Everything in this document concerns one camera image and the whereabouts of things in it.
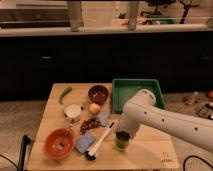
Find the green chili pepper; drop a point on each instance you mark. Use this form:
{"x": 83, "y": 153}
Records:
{"x": 63, "y": 94}

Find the blue sponge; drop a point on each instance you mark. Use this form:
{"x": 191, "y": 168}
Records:
{"x": 84, "y": 142}

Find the white dish brush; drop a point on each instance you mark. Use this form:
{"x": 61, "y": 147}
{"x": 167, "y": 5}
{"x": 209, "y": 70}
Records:
{"x": 90, "y": 153}

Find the metal spoon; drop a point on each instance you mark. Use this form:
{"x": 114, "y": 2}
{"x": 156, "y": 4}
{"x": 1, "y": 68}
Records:
{"x": 60, "y": 145}

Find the white small pot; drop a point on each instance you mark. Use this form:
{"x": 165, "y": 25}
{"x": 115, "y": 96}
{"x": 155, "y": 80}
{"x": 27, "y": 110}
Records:
{"x": 73, "y": 112}

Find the green plastic tray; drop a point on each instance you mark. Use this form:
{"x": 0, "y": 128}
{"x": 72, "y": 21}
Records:
{"x": 124, "y": 89}

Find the dark counter cabinet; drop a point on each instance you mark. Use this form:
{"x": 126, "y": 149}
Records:
{"x": 32, "y": 60}

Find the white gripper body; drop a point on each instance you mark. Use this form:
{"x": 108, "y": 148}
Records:
{"x": 128, "y": 126}

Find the dark red bowl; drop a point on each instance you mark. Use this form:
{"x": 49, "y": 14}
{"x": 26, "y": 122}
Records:
{"x": 98, "y": 94}

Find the grey blue cloth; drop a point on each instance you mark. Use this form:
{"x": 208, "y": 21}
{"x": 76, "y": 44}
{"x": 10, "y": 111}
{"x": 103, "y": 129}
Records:
{"x": 103, "y": 116}

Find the metal cup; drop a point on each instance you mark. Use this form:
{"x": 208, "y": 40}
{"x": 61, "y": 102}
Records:
{"x": 122, "y": 136}

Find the orange bowl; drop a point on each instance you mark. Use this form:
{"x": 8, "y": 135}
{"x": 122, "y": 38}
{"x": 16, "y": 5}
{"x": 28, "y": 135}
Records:
{"x": 52, "y": 140}

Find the purple grape bunch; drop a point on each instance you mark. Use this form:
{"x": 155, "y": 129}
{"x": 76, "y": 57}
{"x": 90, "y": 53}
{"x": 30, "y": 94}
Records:
{"x": 91, "y": 123}

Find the translucent green cup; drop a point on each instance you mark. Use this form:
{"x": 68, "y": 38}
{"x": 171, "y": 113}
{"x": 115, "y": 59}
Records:
{"x": 121, "y": 145}

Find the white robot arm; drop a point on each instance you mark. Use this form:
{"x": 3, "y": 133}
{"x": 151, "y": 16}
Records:
{"x": 141, "y": 109}

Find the orange peach fruit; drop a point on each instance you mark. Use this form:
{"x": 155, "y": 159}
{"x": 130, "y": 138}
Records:
{"x": 94, "y": 108}

